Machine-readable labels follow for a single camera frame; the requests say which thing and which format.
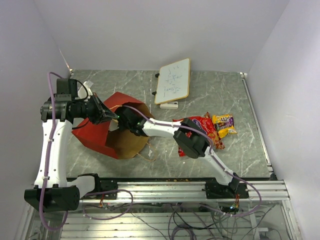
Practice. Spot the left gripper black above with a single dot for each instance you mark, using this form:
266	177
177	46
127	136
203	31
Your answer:
101	111

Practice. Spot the red brown paper bag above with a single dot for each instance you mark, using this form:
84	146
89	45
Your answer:
118	144

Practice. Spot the red cookie snack bag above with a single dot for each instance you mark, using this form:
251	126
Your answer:
205	124

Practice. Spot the yellow M&M's packet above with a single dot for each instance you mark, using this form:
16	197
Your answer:
226	131
223	119

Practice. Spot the purple brown M&M's packet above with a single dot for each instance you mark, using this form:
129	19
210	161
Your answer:
222	126

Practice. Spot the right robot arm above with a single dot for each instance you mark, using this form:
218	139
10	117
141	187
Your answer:
193	141

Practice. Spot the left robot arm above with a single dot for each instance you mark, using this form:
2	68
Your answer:
52	192

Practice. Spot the white whiteboard eraser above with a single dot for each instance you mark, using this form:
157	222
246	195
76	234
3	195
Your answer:
172	105

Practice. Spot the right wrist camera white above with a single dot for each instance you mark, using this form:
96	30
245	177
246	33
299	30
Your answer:
113	126

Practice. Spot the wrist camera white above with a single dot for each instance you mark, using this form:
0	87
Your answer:
113	126
85	91

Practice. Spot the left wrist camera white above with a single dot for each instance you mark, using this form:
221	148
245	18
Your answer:
85	91

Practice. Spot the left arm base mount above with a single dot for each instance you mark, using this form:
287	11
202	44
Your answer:
109	185

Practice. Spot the small whiteboard wooden frame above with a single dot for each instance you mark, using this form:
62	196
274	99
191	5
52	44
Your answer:
173	82

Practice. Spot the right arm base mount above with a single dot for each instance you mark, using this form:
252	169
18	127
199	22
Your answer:
214	190

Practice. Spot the aluminium frame rail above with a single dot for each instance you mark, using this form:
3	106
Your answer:
193	191

